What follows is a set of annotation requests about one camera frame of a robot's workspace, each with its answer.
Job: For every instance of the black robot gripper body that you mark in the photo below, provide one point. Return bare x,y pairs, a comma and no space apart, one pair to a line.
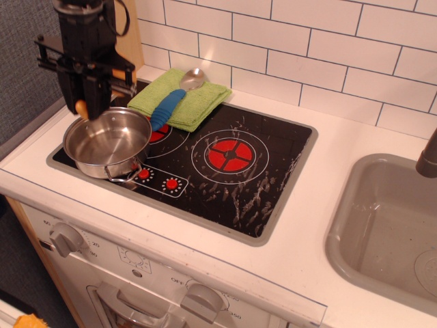
88,38

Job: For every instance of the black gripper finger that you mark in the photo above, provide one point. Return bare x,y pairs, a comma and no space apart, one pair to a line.
71,84
97,94

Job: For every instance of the orange plastic chicken drumstick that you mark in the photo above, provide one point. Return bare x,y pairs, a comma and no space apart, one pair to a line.
122,83

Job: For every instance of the stainless steel pot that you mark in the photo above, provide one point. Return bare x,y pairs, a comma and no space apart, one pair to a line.
113,146

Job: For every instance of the green folded cloth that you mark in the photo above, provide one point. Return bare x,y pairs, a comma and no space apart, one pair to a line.
191,110

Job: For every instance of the red stove knob left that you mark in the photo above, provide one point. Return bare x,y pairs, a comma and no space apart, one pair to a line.
144,174

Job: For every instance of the red stove knob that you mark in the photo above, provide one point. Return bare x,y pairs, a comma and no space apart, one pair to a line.
144,174
171,184

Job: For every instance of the red stove knob right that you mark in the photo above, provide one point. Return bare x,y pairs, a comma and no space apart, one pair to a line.
171,184

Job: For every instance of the grey timer knob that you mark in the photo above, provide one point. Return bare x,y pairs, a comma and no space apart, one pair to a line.
65,239

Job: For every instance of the black toy stovetop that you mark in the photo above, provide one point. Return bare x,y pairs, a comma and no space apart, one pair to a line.
235,172

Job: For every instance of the grey oven temperature knob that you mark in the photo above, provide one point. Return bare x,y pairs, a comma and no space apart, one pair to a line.
203,302

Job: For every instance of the orange object bottom left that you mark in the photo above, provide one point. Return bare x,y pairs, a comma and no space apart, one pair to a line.
29,321

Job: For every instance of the grey plastic sink basin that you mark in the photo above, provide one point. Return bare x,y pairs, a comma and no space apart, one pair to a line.
383,234

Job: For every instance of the grey faucet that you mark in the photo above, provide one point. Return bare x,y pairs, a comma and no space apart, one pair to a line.
426,164

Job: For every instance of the blue handled metal spoon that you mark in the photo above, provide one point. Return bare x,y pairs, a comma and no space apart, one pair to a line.
192,80

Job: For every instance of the grey oven door handle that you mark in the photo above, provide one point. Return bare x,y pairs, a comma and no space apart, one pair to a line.
125,314

